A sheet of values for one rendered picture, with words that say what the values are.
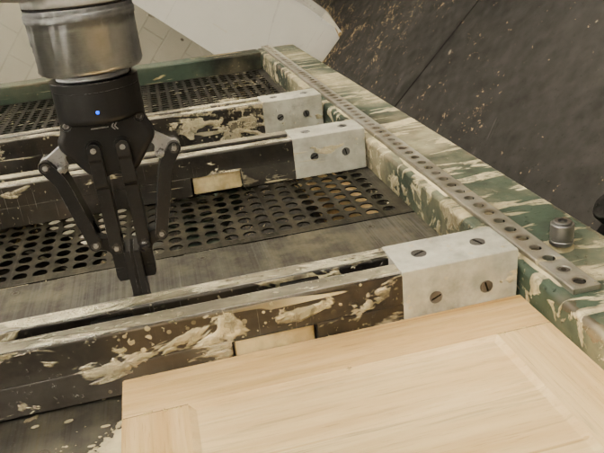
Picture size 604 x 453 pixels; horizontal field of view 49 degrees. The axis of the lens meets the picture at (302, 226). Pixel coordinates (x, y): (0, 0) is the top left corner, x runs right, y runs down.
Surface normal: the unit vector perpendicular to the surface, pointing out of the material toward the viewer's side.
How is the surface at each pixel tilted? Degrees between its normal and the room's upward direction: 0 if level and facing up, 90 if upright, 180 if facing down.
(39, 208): 90
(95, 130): 90
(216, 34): 90
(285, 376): 51
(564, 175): 0
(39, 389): 90
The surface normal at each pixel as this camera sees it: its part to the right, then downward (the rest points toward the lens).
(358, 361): -0.09, -0.91
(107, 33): 0.63, 0.27
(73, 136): 0.23, 0.39
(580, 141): -0.81, -0.44
